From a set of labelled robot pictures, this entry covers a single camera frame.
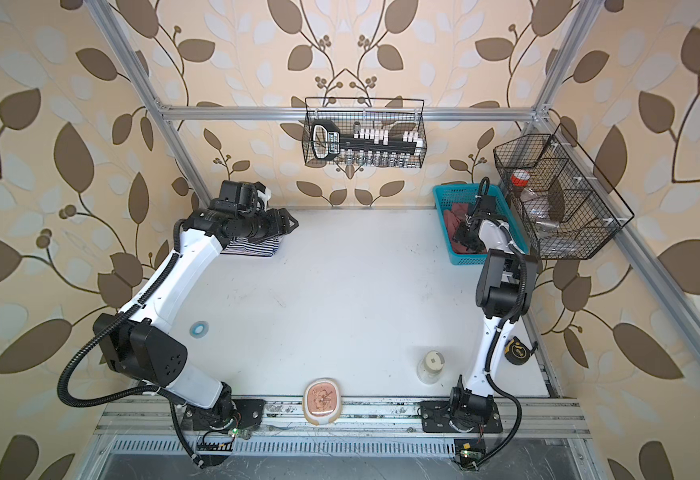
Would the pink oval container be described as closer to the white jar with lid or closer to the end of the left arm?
the white jar with lid

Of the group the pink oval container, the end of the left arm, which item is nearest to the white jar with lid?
the pink oval container

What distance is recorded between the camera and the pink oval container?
736 millimetres
